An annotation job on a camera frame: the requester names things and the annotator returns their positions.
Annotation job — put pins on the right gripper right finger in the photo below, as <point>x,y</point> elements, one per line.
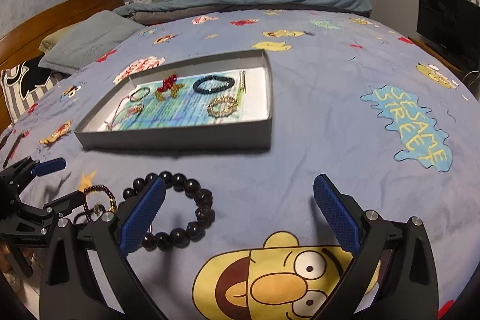
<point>365,239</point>

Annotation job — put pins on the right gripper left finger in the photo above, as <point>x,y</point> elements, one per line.
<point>116,237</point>

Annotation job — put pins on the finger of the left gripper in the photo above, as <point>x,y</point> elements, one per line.
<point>63,206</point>
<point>28,166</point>

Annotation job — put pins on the red bead gold charm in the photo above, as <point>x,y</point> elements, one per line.
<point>169,85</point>

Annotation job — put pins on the gold round crown brooch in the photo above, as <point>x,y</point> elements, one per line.
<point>222,107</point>

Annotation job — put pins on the striped cartoon pillow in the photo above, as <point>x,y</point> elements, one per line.
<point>25,84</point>

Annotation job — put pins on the wooden headboard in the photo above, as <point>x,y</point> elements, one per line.
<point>22,43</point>

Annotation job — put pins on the olive green pillow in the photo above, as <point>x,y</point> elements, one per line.
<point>50,41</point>

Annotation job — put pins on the blue cartoon bed sheet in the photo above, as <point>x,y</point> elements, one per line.
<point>322,122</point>

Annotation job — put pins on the grey blue pillow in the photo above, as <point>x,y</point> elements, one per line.
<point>87,41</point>

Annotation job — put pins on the grey shallow cardboard tray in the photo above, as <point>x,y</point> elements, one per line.
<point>239,135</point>

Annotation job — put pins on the blue green printed paper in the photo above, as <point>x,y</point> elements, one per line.
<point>138,108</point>

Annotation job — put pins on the gold hair clip bar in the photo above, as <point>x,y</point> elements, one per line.
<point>243,85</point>

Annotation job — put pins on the teal folded blanket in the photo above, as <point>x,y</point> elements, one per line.
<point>171,10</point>

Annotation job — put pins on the black tv monitor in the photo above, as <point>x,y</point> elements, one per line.
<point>452,26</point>

